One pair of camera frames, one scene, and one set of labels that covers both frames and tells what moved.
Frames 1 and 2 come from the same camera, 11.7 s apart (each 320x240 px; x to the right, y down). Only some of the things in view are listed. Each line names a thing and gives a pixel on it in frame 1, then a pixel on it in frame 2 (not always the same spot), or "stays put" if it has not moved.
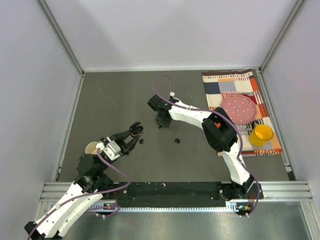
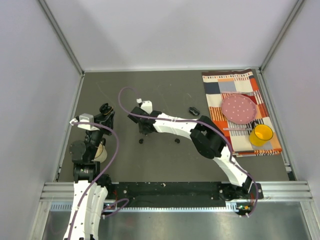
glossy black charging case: x=135 y=129 -> x=105 y=109
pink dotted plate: x=241 y=108 stays put
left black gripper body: x=123 y=147 -> x=101 y=123
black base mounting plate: x=182 y=194 stays put
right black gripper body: x=165 y=123 -> x=142 y=130
